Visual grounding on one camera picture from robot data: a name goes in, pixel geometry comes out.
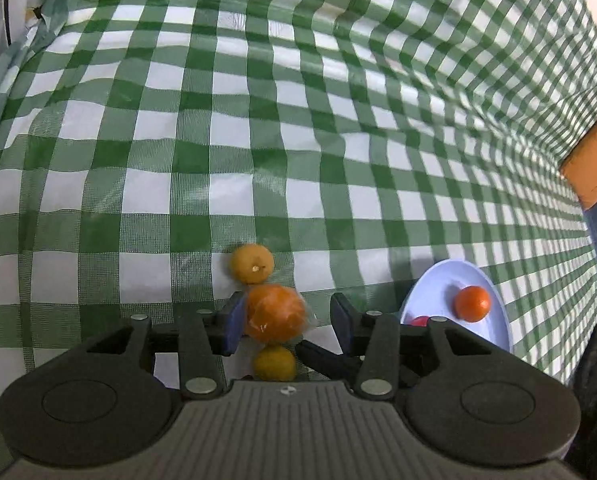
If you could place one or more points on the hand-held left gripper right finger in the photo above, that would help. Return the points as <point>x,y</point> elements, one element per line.
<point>343,329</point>

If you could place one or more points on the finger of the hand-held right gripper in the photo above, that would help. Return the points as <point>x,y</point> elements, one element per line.
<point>328,357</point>

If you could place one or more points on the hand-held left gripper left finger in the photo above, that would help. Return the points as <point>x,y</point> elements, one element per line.
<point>235,324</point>

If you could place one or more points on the plastic-wrapped mandarin orange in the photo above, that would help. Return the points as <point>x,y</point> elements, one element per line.
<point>274,315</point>

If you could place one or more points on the red cherry tomato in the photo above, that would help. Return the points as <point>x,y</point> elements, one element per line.
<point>419,321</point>

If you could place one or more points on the blue plate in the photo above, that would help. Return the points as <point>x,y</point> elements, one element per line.
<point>443,285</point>

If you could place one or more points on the small yellow fruit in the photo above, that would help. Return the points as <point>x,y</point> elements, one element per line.
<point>251,263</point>
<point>275,364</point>

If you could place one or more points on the green checked tablecloth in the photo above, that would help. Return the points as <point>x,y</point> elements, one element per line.
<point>303,110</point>

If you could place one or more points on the brown cardboard box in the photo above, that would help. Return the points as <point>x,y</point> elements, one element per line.
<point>594,160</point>

